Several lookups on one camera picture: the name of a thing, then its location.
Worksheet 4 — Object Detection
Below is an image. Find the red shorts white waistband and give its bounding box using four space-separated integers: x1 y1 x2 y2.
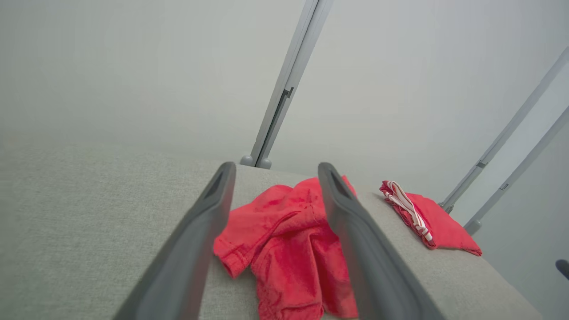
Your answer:
213 175 361 320

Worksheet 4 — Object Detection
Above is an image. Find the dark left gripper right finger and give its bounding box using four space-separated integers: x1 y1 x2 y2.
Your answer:
317 162 445 320

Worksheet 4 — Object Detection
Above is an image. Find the grey partition frame post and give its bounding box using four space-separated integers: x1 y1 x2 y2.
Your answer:
240 0 321 168
256 0 335 170
438 46 569 215
463 106 569 236

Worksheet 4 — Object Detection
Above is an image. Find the red Bulls jersey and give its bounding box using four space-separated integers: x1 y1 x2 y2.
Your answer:
379 180 483 257

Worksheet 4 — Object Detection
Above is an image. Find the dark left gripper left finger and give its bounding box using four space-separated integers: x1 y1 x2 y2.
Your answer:
111 161 237 320

